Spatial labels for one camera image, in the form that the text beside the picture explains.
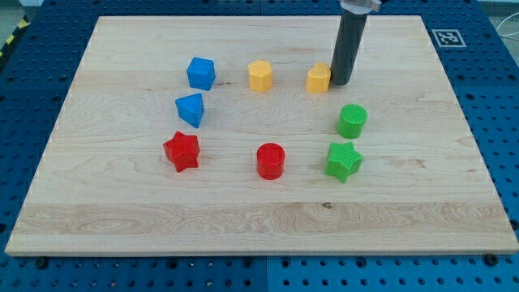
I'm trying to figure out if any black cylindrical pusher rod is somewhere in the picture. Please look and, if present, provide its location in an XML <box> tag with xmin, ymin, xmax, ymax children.
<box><xmin>331</xmin><ymin>11</ymin><xmax>367</xmax><ymax>85</ymax></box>

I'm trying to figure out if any silver metal rod mount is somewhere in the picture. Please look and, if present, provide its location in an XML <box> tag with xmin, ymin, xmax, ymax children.
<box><xmin>340</xmin><ymin>0</ymin><xmax>382</xmax><ymax>15</ymax></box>

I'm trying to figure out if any yellow heart block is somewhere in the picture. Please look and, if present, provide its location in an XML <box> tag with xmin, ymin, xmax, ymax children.
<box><xmin>305</xmin><ymin>62</ymin><xmax>331</xmax><ymax>93</ymax></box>

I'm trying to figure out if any white fiducial marker tag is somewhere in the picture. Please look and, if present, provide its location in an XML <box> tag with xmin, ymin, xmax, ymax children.
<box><xmin>432</xmin><ymin>29</ymin><xmax>466</xmax><ymax>48</ymax></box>

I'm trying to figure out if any green cylinder block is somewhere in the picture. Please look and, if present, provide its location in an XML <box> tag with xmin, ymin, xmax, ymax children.
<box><xmin>337</xmin><ymin>104</ymin><xmax>367</xmax><ymax>139</ymax></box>

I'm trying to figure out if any yellow hexagon block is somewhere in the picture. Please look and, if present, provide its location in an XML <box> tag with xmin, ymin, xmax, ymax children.
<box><xmin>247</xmin><ymin>59</ymin><xmax>272</xmax><ymax>92</ymax></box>

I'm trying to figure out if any green star block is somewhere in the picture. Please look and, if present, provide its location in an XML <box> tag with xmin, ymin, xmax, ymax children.
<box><xmin>324</xmin><ymin>142</ymin><xmax>363</xmax><ymax>183</ymax></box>

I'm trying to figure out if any red cylinder block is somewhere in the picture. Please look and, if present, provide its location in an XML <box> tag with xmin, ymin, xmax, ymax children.
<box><xmin>256</xmin><ymin>143</ymin><xmax>285</xmax><ymax>180</ymax></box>

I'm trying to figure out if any blue cube block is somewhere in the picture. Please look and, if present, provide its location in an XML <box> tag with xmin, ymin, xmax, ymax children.
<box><xmin>187</xmin><ymin>57</ymin><xmax>216</xmax><ymax>91</ymax></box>

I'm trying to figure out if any blue triangle block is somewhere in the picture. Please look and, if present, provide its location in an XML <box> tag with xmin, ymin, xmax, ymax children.
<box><xmin>174</xmin><ymin>93</ymin><xmax>204</xmax><ymax>128</ymax></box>

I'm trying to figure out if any light wooden board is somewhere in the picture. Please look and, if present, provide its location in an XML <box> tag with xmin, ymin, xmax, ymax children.
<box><xmin>6</xmin><ymin>15</ymin><xmax>518</xmax><ymax>256</ymax></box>

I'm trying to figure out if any red star block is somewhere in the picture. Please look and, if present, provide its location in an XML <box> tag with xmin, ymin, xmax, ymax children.
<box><xmin>163</xmin><ymin>131</ymin><xmax>200</xmax><ymax>173</ymax></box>

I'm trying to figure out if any white cable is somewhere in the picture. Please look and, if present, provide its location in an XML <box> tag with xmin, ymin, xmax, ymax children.
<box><xmin>495</xmin><ymin>11</ymin><xmax>519</xmax><ymax>42</ymax></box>

